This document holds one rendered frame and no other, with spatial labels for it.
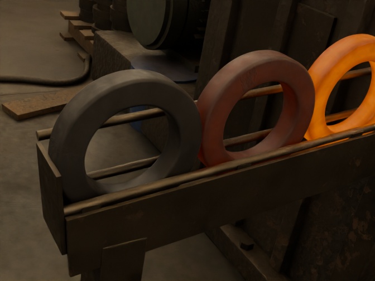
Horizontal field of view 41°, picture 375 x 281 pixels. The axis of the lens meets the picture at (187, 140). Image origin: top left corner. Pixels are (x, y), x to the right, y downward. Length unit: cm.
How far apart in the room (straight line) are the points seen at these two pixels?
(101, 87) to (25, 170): 124
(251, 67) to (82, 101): 21
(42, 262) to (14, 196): 31
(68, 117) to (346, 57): 39
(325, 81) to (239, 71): 16
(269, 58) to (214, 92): 8
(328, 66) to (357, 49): 5
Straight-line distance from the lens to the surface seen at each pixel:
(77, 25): 285
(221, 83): 60
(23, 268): 138
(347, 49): 73
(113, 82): 53
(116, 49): 221
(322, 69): 72
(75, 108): 53
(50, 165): 54
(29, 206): 158
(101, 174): 62
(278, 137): 71
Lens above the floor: 94
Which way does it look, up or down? 27 degrees down
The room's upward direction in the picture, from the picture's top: 10 degrees clockwise
